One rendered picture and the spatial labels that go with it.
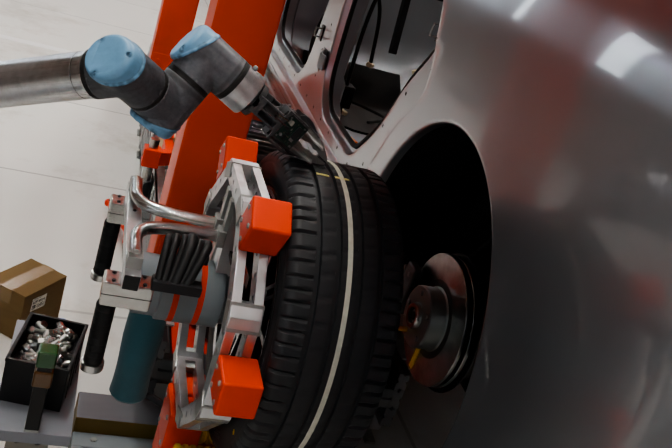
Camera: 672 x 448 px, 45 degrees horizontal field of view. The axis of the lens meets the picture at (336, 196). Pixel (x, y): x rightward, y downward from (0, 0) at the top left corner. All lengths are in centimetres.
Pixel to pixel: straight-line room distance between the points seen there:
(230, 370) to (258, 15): 93
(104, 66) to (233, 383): 58
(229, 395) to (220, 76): 58
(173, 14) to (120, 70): 259
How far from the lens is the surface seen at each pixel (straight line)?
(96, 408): 254
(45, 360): 181
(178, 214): 168
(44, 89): 151
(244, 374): 146
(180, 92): 151
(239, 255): 149
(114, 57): 141
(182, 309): 168
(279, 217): 144
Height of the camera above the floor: 169
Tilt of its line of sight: 20 degrees down
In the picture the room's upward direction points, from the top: 19 degrees clockwise
